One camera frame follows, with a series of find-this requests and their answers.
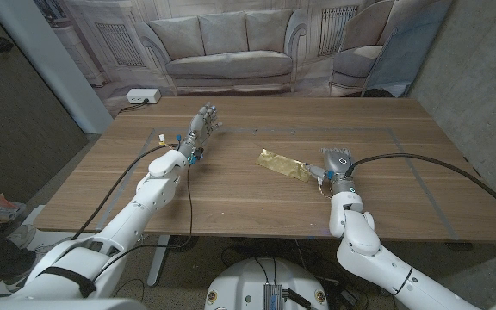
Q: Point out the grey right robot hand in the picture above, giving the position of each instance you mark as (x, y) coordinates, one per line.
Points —
(338, 163)

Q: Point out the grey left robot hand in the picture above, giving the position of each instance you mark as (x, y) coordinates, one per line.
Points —
(198, 127)

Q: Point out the gold foil envelope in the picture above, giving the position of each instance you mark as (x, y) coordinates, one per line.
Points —
(282, 164)

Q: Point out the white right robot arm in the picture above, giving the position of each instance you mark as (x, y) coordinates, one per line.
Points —
(360, 241)

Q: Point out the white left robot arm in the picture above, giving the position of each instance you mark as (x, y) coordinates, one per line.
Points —
(144, 202)

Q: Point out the white power outlet box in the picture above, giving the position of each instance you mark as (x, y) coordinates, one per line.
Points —
(142, 95)

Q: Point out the black round floor base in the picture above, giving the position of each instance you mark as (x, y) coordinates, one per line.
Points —
(183, 244)

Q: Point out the black box on floor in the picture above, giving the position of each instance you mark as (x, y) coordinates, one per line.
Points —
(348, 298)

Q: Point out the white table leg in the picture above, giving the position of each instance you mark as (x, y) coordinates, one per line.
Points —
(158, 262)

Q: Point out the grey finned electronics box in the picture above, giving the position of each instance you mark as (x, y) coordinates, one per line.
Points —
(271, 298)

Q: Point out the white robot torso dome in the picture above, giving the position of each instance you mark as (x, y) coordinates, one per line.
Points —
(239, 280)

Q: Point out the white floor board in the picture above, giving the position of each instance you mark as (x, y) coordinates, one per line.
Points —
(45, 240)

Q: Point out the white grey sneaker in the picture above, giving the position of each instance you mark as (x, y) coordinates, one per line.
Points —
(22, 234)

